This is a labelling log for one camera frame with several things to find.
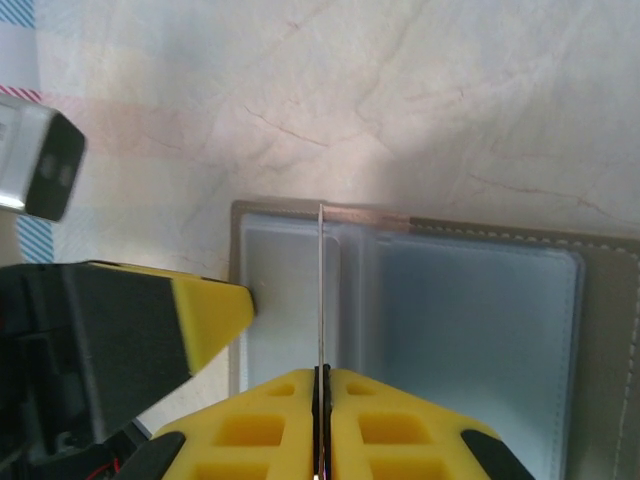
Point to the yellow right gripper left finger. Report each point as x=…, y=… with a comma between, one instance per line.
x=240, y=430

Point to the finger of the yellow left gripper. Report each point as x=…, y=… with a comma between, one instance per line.
x=150, y=325

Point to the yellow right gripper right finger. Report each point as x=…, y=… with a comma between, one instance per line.
x=400, y=430

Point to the grey leather card holder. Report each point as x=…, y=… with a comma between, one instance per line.
x=475, y=325

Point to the grey credit card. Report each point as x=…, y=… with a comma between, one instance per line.
x=320, y=280

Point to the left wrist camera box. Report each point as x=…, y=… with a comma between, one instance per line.
x=45, y=160

